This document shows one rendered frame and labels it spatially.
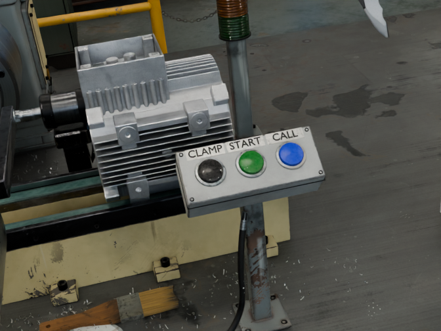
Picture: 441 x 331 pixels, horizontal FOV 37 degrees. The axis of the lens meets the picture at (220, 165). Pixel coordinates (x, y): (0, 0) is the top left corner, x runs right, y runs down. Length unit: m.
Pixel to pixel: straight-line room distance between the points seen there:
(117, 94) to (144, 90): 0.04
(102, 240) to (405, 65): 0.99
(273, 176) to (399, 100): 0.80
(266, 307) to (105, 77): 0.39
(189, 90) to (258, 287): 0.29
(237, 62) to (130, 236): 0.46
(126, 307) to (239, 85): 0.54
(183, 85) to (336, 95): 0.68
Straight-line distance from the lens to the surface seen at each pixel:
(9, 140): 1.03
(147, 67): 0.92
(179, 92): 0.94
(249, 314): 0.95
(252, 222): 0.83
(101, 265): 1.04
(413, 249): 1.08
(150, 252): 1.04
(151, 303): 0.99
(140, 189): 0.94
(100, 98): 0.92
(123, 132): 0.90
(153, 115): 0.93
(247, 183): 0.77
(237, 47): 1.29
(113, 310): 1.00
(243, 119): 1.36
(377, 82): 1.63
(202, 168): 0.76
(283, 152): 0.78
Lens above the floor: 1.46
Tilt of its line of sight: 30 degrees down
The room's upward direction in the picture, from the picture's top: 7 degrees counter-clockwise
